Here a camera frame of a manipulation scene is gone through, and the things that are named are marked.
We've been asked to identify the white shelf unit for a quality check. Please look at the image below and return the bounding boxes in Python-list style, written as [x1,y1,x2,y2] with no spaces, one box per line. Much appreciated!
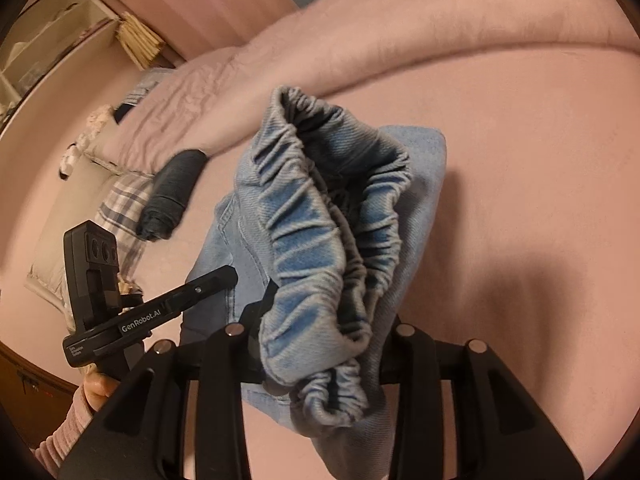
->
[0,0,121,126]

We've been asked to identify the pink bed sheet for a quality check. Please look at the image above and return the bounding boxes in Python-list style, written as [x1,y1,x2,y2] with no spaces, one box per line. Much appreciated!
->
[0,45,640,480]

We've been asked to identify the wooden headboard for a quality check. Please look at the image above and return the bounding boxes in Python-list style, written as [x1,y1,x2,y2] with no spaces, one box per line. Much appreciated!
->
[0,340,81,451]

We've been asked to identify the beige ruffled pillow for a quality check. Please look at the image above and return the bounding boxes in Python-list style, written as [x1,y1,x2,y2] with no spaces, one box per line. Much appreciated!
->
[25,105,132,307]

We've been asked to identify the pink comforter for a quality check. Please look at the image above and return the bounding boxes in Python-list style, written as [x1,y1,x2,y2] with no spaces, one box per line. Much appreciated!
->
[117,0,640,173]

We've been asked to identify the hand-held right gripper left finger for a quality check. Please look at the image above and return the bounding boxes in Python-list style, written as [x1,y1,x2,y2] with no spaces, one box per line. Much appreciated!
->
[59,280,279,480]

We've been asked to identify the plaid folded cloth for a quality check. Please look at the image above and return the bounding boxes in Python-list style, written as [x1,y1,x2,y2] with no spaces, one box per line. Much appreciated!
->
[119,67,175,111]

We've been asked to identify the white stuffed toy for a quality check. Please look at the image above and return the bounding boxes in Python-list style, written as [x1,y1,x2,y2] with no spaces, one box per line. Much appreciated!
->
[57,141,85,181]

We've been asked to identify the stack of books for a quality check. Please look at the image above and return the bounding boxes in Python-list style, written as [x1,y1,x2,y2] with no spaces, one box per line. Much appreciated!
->
[116,12,166,69]

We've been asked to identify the light blue denim pants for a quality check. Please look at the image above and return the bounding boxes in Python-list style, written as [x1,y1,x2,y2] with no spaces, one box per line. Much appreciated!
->
[181,85,448,480]

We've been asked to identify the dark grey folded cloth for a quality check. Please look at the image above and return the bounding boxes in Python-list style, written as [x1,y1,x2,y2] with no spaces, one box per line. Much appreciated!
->
[136,149,209,242]

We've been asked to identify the plaid pillow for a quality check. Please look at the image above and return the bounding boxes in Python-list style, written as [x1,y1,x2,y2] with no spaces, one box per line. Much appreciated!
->
[95,172,157,286]

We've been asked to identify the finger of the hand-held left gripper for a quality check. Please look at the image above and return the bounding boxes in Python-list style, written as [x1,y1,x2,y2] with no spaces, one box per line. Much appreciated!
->
[171,266,239,312]

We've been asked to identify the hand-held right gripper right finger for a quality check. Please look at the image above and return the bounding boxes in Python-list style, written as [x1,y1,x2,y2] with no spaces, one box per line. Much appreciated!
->
[379,315,585,480]

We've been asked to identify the person's left hand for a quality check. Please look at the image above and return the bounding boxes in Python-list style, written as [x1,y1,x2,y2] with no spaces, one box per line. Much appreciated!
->
[81,366,122,415]

